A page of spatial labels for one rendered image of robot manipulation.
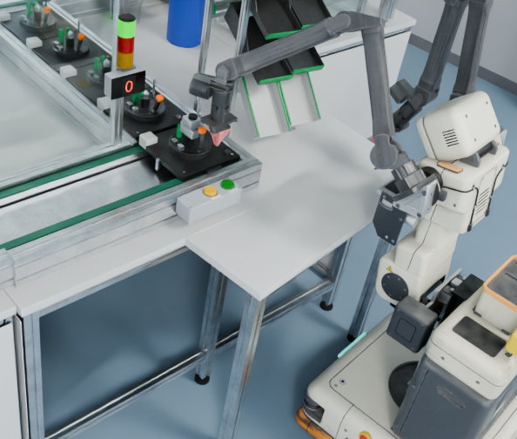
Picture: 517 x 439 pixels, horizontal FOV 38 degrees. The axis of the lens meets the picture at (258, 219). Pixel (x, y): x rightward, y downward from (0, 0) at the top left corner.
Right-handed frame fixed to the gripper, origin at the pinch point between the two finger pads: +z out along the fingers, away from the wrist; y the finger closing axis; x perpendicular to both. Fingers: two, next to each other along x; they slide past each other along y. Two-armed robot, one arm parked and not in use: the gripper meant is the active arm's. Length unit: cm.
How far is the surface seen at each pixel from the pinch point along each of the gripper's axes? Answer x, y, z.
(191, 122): -10.4, 2.1, -2.6
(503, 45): -76, -338, 79
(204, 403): 18, 8, 106
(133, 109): -36.3, 5.5, 5.1
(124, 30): -21.9, 20.2, -32.9
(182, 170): -3.5, 10.0, 8.9
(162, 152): -14.4, 9.7, 8.7
